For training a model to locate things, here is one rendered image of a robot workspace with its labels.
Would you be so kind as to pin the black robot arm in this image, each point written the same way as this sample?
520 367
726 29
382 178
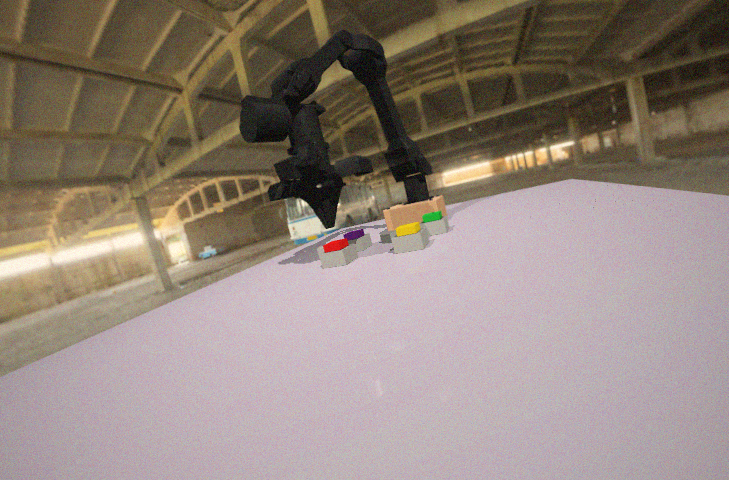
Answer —
273 119

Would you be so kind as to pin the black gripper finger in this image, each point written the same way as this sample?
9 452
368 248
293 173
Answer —
315 202
330 196

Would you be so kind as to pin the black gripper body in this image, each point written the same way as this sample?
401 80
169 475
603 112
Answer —
357 165

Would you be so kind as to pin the red button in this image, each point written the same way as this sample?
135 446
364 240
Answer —
338 253

